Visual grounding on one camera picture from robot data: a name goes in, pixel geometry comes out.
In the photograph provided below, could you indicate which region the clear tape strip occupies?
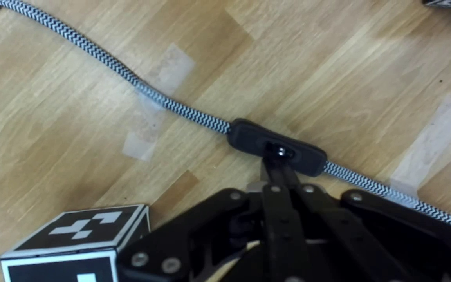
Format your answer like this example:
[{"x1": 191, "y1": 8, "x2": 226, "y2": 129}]
[
  {"x1": 121, "y1": 44, "x2": 198, "y2": 164},
  {"x1": 389, "y1": 93, "x2": 451, "y2": 196}
]

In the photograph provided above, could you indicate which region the braided grey lamp cable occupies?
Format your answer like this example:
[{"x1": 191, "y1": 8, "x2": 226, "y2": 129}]
[{"x1": 0, "y1": 0, "x2": 451, "y2": 236}]

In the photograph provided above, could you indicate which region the black white marker cube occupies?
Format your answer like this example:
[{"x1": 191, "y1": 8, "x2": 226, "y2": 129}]
[{"x1": 0, "y1": 203, "x2": 152, "y2": 282}]

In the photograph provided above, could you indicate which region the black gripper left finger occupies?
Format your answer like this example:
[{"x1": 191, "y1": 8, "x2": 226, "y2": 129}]
[{"x1": 118, "y1": 156, "x2": 303, "y2": 282}]

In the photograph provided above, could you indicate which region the black inline lamp switch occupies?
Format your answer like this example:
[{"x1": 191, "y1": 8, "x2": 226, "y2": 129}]
[{"x1": 226, "y1": 118, "x2": 329, "y2": 179}]

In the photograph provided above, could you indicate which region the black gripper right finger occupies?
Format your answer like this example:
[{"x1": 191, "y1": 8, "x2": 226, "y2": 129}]
[{"x1": 279, "y1": 156, "x2": 451, "y2": 282}]

